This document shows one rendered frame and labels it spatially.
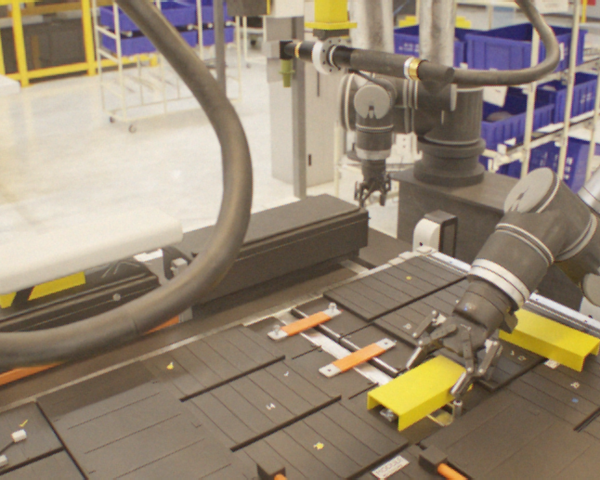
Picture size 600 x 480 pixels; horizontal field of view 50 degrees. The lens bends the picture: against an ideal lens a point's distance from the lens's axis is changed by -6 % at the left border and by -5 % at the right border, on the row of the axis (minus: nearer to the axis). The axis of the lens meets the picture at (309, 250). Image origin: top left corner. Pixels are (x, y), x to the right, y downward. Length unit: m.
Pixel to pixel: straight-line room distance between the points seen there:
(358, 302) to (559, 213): 0.42
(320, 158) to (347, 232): 3.58
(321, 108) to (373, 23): 2.84
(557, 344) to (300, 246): 0.54
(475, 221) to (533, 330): 1.06
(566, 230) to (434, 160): 1.21
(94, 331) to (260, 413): 0.49
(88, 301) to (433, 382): 0.58
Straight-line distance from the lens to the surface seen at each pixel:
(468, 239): 2.23
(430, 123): 2.23
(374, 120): 1.94
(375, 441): 0.95
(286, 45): 1.59
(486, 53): 3.57
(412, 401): 1.00
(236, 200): 0.62
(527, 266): 1.06
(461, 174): 2.26
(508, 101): 4.04
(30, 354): 0.56
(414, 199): 2.32
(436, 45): 2.01
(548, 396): 1.08
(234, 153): 0.65
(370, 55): 1.37
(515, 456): 0.94
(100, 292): 1.17
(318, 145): 4.96
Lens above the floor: 1.62
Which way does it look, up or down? 24 degrees down
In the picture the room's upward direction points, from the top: 1 degrees counter-clockwise
